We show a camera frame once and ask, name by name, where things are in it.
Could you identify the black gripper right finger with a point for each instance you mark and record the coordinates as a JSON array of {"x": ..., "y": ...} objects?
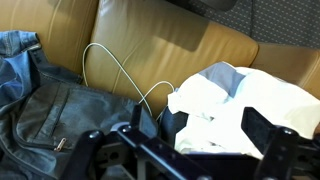
[{"x": 283, "y": 153}]

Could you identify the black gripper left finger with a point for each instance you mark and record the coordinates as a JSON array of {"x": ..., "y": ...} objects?
[{"x": 143, "y": 153}]

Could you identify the white pillow case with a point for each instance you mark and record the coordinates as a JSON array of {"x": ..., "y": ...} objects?
[
  {"x": 266, "y": 96},
  {"x": 206, "y": 133}
]

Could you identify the blue denim jeans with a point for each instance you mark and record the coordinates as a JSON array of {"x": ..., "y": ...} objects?
[{"x": 50, "y": 110}]

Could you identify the brown leather sofa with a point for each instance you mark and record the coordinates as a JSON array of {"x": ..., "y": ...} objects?
[{"x": 160, "y": 43}]

